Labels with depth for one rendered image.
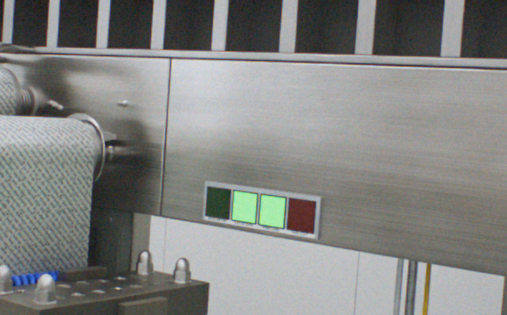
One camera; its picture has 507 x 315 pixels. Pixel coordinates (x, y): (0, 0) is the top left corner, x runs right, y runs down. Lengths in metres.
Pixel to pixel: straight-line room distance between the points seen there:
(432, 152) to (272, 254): 3.12
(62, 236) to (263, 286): 2.89
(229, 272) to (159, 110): 2.97
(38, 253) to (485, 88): 0.82
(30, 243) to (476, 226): 0.77
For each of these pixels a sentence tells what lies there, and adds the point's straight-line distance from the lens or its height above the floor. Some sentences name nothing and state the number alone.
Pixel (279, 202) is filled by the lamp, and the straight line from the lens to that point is 1.58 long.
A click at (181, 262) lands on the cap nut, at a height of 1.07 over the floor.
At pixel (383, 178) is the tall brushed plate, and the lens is 1.48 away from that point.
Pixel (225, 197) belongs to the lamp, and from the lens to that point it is 1.65.
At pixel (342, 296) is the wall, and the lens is 4.31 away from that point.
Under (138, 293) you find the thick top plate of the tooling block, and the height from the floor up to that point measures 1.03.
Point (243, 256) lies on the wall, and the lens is 4.62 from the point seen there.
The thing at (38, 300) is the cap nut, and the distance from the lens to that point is 1.50.
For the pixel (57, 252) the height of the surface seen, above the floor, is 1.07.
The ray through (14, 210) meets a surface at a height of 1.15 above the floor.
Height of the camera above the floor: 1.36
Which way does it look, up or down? 3 degrees down
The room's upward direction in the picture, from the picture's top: 4 degrees clockwise
